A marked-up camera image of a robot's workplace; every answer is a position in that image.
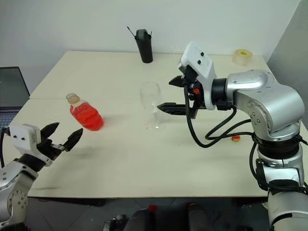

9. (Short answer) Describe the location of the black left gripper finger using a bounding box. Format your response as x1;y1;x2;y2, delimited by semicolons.
40;122;60;143
63;128;84;153

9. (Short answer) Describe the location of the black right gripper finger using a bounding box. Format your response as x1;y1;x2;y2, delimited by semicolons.
156;102;193;116
168;75;186;88

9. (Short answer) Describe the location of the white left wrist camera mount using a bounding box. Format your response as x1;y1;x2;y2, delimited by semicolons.
9;123;53;167

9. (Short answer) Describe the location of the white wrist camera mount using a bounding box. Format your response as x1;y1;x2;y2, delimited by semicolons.
177;40;217;111
9;123;53;167

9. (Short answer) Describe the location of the dark grey rounded tool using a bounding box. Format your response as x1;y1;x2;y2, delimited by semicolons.
136;28;148;40

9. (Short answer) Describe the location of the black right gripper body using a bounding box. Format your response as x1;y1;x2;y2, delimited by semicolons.
178;65;205;120

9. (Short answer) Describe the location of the dark grey laptop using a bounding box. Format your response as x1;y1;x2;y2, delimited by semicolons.
0;66;31;132

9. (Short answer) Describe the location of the black tall cup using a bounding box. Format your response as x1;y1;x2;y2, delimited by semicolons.
135;28;154;64

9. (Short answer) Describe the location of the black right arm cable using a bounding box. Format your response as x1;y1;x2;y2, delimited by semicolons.
183;83;308;193

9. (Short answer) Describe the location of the clear wine glass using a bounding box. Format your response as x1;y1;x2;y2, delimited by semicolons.
140;82;167;131

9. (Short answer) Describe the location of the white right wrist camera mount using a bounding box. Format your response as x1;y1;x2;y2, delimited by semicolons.
177;40;217;111

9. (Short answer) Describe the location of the clear tape roll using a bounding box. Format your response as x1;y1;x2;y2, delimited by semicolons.
232;49;254;66

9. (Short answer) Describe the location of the small black box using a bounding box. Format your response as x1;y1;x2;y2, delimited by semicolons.
104;215;127;231

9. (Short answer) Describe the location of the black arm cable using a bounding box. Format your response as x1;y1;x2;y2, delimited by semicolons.
0;127;11;169
183;83;308;193

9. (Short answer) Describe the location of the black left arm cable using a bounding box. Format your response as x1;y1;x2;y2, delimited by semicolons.
0;127;11;169

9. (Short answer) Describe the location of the plastic bottle with red drink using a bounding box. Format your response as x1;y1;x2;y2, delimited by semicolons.
65;92;105;132

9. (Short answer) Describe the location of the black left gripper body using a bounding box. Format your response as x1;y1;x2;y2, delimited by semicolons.
36;138;66;161

